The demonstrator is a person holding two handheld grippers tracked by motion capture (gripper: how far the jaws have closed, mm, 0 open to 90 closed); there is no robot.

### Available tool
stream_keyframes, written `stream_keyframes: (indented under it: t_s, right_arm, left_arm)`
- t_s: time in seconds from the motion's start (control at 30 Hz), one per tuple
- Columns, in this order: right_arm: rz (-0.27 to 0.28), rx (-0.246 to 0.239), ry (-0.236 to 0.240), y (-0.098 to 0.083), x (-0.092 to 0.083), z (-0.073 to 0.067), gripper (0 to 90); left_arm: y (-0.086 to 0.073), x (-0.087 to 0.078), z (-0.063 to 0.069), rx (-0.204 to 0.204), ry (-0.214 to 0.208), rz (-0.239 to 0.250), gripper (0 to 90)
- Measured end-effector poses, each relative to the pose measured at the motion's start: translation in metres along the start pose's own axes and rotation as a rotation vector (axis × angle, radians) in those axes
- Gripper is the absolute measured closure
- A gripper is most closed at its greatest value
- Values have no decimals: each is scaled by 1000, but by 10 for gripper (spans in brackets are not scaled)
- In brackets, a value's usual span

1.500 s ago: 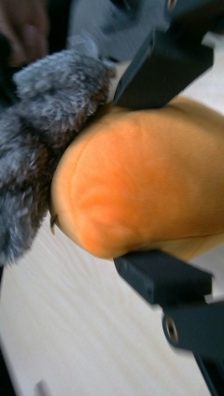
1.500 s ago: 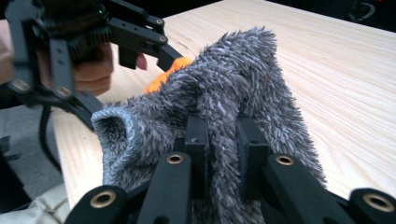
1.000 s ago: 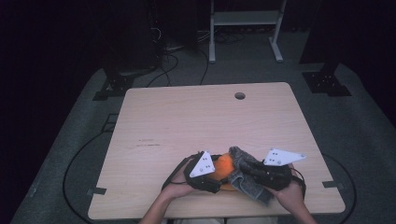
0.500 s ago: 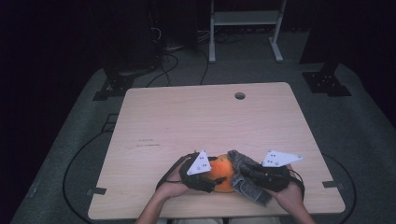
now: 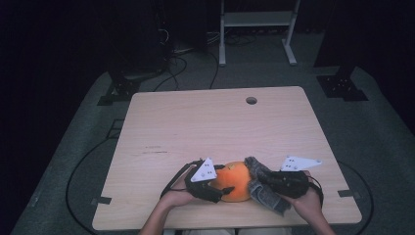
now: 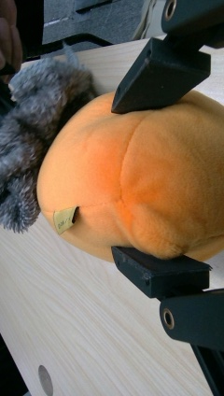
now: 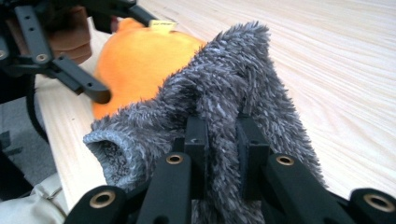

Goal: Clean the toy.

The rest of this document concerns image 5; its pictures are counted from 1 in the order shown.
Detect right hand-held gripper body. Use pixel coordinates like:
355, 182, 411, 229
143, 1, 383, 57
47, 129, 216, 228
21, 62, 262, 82
269, 155, 323, 200

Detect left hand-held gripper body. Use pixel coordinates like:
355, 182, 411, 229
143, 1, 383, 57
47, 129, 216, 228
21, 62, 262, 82
184, 157, 227, 204

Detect orange plush toy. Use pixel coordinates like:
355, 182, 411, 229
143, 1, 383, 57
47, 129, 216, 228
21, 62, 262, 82
208, 161, 253, 204

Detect grey fluffy cloth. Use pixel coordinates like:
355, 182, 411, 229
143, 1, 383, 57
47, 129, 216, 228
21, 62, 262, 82
244, 156, 293, 217

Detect person's left hand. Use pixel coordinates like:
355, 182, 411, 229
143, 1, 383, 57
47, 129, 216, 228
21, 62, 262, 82
159, 169, 200, 210

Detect person's right hand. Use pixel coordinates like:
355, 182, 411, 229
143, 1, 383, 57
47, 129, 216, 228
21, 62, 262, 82
280, 169, 325, 226

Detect grey tape strip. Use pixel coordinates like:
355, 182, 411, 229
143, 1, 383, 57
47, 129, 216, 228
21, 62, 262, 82
337, 189, 362, 200
90, 196, 113, 206

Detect black stand with square base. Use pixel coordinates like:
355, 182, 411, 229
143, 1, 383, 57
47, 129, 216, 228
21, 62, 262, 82
313, 0, 370, 103

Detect left hand-held gripper cable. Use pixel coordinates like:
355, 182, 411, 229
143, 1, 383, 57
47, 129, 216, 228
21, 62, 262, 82
160, 159, 205, 200

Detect hand-held gripper cable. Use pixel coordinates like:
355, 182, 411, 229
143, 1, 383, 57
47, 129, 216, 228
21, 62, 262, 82
306, 175, 325, 210
160, 159, 205, 200

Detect right hand-held gripper cable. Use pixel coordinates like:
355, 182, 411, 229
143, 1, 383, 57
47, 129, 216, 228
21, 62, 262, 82
306, 175, 325, 210

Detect black floor cable loop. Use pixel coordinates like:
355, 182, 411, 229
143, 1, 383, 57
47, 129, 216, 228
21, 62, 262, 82
65, 136, 115, 235
336, 160, 375, 235

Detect white metal desk frame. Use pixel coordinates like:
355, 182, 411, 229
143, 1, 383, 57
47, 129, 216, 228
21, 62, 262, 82
218, 0, 301, 68

